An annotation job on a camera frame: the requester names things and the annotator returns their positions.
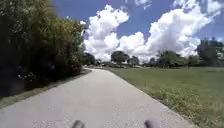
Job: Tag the pale grey paved path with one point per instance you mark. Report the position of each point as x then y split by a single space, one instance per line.
96 96

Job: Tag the distant row of trees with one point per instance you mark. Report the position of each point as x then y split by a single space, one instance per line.
166 58

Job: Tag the robot's own part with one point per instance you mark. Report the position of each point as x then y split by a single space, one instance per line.
151 124
78 124

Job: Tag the green grass field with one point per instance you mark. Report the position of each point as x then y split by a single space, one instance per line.
180 85

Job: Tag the dense row of bushes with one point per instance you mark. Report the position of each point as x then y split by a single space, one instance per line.
36 46

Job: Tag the grass verge strip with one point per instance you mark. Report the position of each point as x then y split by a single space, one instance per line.
23 95

